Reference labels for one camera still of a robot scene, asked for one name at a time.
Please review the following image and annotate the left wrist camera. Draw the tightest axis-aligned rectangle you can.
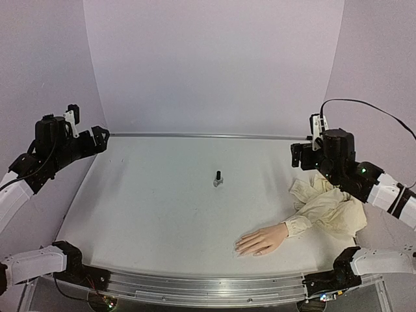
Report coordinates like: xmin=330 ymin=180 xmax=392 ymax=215
xmin=63 ymin=103 xmax=80 ymax=138

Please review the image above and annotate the black camera cable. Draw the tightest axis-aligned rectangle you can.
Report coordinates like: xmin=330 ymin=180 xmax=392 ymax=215
xmin=0 ymin=125 xmax=71 ymax=192
xmin=319 ymin=99 xmax=416 ymax=140

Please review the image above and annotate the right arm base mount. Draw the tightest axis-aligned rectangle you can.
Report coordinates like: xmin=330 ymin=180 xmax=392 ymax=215
xmin=302 ymin=246 xmax=362 ymax=298

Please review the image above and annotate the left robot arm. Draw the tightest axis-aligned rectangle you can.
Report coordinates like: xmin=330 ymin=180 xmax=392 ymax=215
xmin=1 ymin=105 xmax=110 ymax=293

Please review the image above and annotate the cream cloth sleeve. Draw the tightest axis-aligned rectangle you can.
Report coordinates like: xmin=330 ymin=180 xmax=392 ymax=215
xmin=284 ymin=174 xmax=367 ymax=240

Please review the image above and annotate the clear nail polish bottle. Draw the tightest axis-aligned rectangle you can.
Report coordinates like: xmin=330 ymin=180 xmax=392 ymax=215
xmin=213 ymin=177 xmax=224 ymax=187

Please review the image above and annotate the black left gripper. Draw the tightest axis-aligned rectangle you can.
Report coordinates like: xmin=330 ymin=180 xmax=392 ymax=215
xmin=50 ymin=124 xmax=110 ymax=171

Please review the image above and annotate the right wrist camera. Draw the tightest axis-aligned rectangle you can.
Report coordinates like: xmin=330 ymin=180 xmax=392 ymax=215
xmin=309 ymin=113 xmax=328 ymax=151

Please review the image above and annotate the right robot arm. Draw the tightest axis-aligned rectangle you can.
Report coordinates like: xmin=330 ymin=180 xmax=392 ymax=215
xmin=291 ymin=129 xmax=415 ymax=291

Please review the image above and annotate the black left camera cable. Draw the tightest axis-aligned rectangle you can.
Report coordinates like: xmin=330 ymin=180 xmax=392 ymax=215
xmin=0 ymin=125 xmax=71 ymax=192

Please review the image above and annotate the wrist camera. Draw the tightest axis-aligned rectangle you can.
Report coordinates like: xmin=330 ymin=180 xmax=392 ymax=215
xmin=309 ymin=113 xmax=328 ymax=151
xmin=63 ymin=103 xmax=80 ymax=138

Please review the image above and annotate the mannequin hand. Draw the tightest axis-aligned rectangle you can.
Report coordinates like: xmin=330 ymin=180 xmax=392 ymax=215
xmin=235 ymin=223 xmax=289 ymax=256

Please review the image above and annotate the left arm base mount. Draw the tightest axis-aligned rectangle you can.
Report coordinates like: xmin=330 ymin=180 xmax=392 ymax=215
xmin=52 ymin=240 xmax=111 ymax=291

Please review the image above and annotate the aluminium front rail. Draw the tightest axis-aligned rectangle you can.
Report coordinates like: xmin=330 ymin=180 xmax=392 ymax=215
xmin=29 ymin=269 xmax=389 ymax=312

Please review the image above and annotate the black right camera cable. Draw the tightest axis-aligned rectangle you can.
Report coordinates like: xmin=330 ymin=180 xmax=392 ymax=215
xmin=319 ymin=99 xmax=416 ymax=140

